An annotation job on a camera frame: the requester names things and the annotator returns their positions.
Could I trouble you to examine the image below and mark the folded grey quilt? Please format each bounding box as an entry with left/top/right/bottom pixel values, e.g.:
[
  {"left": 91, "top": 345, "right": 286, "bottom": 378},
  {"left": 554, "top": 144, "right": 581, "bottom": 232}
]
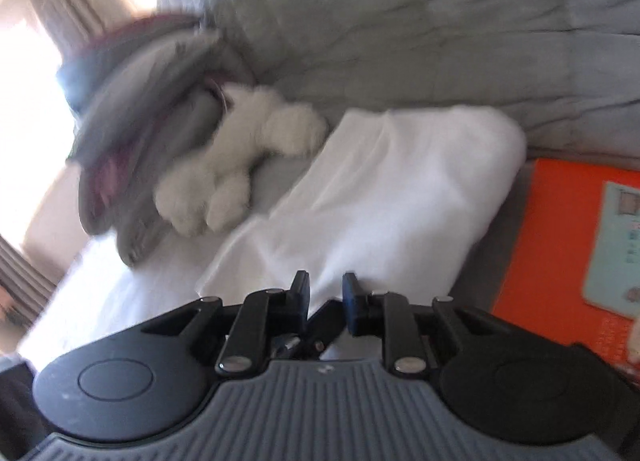
[{"left": 70, "top": 31, "right": 261, "bottom": 267}]

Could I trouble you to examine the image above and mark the orange book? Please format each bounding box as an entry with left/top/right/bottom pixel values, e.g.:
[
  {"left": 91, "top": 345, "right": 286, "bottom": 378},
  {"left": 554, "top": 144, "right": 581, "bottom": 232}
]
[{"left": 490, "top": 158, "right": 640, "bottom": 372}]

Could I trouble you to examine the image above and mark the light blue card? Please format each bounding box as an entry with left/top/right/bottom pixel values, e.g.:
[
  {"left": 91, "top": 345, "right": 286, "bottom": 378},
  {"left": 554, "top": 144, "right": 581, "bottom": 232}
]
[{"left": 582, "top": 181, "right": 640, "bottom": 317}]

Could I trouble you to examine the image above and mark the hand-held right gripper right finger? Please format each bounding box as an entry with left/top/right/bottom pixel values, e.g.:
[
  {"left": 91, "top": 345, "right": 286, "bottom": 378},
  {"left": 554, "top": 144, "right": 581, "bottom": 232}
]
[{"left": 341, "top": 271, "right": 501, "bottom": 374}]

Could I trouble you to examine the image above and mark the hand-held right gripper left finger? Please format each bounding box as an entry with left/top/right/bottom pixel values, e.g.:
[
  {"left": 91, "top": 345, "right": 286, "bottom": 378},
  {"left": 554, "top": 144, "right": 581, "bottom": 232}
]
[{"left": 142, "top": 270, "right": 312, "bottom": 374}]

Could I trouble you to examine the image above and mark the window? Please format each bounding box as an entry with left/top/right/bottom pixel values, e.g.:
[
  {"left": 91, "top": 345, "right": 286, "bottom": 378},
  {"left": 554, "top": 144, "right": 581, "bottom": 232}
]
[{"left": 0, "top": 16, "right": 86, "bottom": 242}]

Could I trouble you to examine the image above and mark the white plush dog toy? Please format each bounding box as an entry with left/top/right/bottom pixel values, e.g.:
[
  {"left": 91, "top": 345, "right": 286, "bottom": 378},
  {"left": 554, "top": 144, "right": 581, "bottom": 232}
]
[{"left": 154, "top": 83, "right": 328, "bottom": 237}]

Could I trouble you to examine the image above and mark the white long-sleeve shirt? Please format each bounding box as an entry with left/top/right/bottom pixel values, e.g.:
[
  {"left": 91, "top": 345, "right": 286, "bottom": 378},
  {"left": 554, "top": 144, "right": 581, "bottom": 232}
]
[{"left": 195, "top": 106, "right": 528, "bottom": 362}]

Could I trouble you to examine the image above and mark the bed with grey sheet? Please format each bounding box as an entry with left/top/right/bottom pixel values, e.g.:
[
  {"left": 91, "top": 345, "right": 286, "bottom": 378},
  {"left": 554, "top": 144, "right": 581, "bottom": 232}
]
[{"left": 20, "top": 151, "right": 531, "bottom": 367}]

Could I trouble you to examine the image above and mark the grey quilted headboard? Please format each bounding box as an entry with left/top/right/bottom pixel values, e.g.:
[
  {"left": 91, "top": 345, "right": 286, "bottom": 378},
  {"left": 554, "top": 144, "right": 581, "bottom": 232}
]
[{"left": 157, "top": 0, "right": 640, "bottom": 159}]

